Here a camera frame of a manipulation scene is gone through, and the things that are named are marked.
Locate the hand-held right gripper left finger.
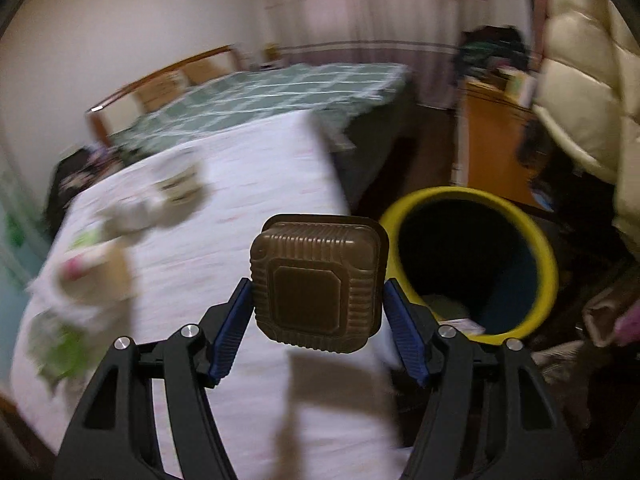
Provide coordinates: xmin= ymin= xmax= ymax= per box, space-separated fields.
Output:
xmin=52 ymin=277 xmax=256 ymax=480

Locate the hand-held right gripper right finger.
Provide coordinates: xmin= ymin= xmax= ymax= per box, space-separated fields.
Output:
xmin=382 ymin=277 xmax=583 ymax=480

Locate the brown ribbed plastic tray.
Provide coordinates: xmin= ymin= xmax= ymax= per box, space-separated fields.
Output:
xmin=248 ymin=214 xmax=390 ymax=354

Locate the yellow round trash bin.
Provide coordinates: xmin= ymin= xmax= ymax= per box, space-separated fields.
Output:
xmin=378 ymin=186 xmax=559 ymax=346

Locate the beige paper piece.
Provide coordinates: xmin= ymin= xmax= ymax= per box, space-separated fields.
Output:
xmin=100 ymin=245 xmax=136 ymax=311

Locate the table with floral white cloth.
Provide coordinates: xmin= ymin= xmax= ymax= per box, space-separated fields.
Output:
xmin=10 ymin=107 xmax=406 ymax=480

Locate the crumpled white tissue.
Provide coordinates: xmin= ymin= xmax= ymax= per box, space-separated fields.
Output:
xmin=97 ymin=197 xmax=166 ymax=246

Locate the white labelled packet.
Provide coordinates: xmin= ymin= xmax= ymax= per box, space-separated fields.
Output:
xmin=150 ymin=147 xmax=208 ymax=223

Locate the pink white wrapper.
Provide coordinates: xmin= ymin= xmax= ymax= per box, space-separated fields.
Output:
xmin=55 ymin=247 xmax=108 ymax=286

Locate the green wrapper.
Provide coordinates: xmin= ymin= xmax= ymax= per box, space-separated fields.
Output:
xmin=27 ymin=310 xmax=91 ymax=396

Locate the beige cloth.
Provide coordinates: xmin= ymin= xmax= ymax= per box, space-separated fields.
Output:
xmin=582 ymin=285 xmax=640 ymax=351

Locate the wooden low cabinet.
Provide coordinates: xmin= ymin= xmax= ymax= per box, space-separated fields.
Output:
xmin=450 ymin=77 xmax=556 ymax=216

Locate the black clothing heap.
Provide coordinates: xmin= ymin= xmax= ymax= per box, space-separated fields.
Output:
xmin=42 ymin=145 xmax=126 ymax=231

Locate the bed with green plaid cover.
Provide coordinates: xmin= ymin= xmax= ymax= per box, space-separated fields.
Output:
xmin=107 ymin=62 xmax=416 ymax=161

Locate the wooden bed headboard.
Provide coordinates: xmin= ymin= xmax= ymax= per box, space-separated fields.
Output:
xmin=85 ymin=45 xmax=241 ymax=136

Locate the green white box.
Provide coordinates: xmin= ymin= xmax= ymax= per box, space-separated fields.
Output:
xmin=502 ymin=67 xmax=538 ymax=108

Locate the cluttered bedside table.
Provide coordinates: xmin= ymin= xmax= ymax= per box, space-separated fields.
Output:
xmin=252 ymin=45 xmax=288 ymax=72

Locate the pile of dark clothes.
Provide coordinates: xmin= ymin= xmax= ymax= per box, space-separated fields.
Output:
xmin=455 ymin=25 xmax=538 ymax=81

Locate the cream puffer jacket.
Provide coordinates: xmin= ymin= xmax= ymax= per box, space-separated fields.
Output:
xmin=530 ymin=0 xmax=640 ymax=256

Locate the beige striped curtain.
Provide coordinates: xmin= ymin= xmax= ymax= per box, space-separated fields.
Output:
xmin=260 ymin=0 xmax=541 ymax=108

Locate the green blue wall poster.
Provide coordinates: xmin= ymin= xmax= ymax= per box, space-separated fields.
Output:
xmin=0 ymin=160 xmax=46 ymax=291

